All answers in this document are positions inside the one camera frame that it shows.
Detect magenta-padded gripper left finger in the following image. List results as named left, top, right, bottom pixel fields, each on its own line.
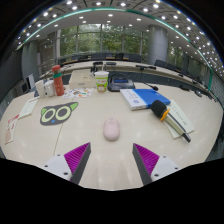
left=42, top=142, right=92, bottom=185

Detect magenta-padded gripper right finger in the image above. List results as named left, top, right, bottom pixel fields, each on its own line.
left=132, top=143, right=183, bottom=186

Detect pink computer mouse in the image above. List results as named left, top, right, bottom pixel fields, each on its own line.
left=102, top=117, right=121, bottom=142

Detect black cat-face mouse pad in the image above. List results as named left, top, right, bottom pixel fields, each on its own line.
left=39, top=101, right=80, bottom=127

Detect pale green paper booklet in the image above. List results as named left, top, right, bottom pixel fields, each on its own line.
left=165, top=98, right=196, bottom=140

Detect black handheld microphone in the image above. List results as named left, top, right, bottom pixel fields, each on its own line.
left=150, top=99, right=193, bottom=144

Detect red and white leaflet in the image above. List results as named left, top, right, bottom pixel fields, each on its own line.
left=4, top=113, right=21, bottom=145

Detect white paper booklet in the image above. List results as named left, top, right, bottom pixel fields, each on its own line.
left=18, top=96, right=40, bottom=119

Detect blue and white book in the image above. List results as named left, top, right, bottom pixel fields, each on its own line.
left=119, top=88, right=172, bottom=111

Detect colourful sticker sheet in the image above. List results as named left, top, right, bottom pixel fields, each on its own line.
left=61, top=87, right=94, bottom=99

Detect white lidded mug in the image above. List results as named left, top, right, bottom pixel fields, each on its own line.
left=44, top=79, right=56, bottom=98

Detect red thermos bottle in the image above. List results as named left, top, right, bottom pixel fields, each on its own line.
left=51, top=64, right=65, bottom=97

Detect grey floor cabinet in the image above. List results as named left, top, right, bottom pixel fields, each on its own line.
left=20, top=81, right=31, bottom=95

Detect white floor appliance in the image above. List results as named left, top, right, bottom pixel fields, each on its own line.
left=26, top=73, right=36, bottom=91

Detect beige desk organizer box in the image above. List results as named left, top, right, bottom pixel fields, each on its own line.
left=68, top=70, right=98, bottom=90

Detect printed paper cup with straw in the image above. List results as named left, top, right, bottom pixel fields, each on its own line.
left=92, top=64, right=110, bottom=94

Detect black conference microphone unit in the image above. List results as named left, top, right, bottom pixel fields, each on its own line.
left=107, top=73, right=160, bottom=93

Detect group of dark chairs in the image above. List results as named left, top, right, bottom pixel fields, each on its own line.
left=58, top=51, right=208, bottom=88

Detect curved beige conference desk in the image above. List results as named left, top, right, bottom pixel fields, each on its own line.
left=39, top=59, right=214, bottom=98

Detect group of ceiling lights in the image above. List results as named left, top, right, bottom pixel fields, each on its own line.
left=19, top=0, right=224, bottom=78

